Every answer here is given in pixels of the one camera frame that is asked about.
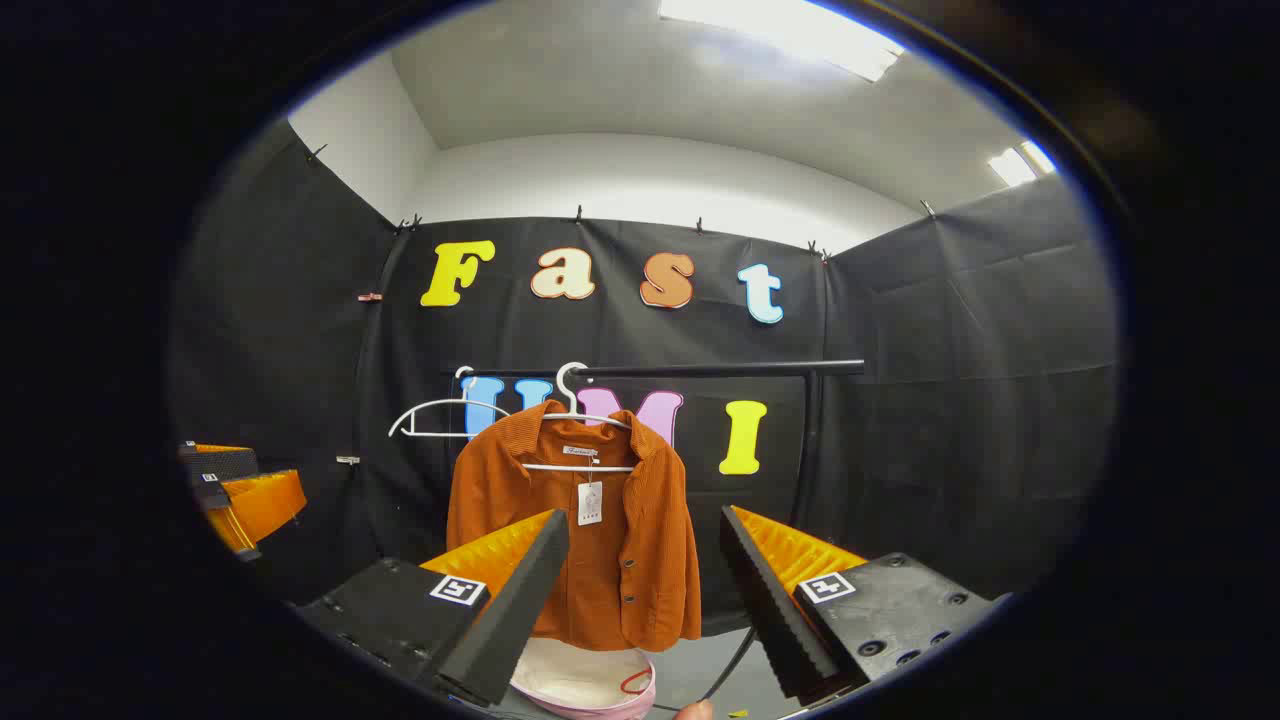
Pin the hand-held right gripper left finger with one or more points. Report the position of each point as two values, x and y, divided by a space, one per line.
520 610

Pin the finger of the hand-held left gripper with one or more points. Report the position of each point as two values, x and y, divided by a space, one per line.
265 505
225 464

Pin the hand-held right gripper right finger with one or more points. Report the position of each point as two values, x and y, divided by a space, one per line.
770 610

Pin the pink white laundry hamper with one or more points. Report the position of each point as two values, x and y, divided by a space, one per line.
580 680

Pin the white plastic clothes hanger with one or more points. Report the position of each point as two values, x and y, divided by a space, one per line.
580 467
450 401

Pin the black metal clothes rack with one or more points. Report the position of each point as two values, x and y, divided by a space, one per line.
720 370

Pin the black backdrop cloth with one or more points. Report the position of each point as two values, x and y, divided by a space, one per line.
950 400

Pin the small ceiling light panel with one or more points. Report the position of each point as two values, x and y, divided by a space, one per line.
1015 165

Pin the large ceiling light panel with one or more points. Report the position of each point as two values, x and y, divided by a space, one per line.
790 30

